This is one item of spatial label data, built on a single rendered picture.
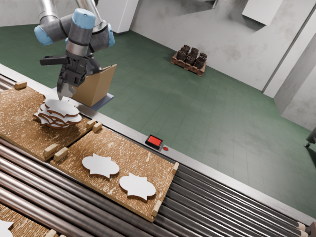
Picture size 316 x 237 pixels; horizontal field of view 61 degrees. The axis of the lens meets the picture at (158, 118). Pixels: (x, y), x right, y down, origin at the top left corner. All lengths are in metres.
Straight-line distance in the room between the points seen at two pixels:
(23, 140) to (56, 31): 0.42
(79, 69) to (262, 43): 6.94
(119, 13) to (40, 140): 5.91
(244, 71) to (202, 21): 1.75
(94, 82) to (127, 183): 0.66
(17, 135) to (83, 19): 0.48
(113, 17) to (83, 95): 5.46
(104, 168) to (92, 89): 0.58
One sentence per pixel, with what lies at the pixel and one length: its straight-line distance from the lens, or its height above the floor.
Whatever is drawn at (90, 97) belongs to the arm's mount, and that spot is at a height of 0.93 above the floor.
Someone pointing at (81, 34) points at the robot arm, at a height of 1.34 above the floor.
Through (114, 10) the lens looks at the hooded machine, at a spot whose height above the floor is 0.52.
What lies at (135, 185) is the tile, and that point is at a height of 0.95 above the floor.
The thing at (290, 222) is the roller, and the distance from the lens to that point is 1.42.
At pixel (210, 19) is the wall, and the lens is 7.72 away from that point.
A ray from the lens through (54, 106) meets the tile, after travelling 1.19.
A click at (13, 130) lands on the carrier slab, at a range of 1.14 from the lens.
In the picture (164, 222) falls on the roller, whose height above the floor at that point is 0.92.
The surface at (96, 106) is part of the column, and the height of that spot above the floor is 0.87.
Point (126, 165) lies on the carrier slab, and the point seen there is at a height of 0.94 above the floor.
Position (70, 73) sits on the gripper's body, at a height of 1.18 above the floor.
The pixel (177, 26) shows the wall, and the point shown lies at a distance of 7.84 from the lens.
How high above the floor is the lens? 1.61
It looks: 26 degrees down
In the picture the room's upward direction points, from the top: 24 degrees clockwise
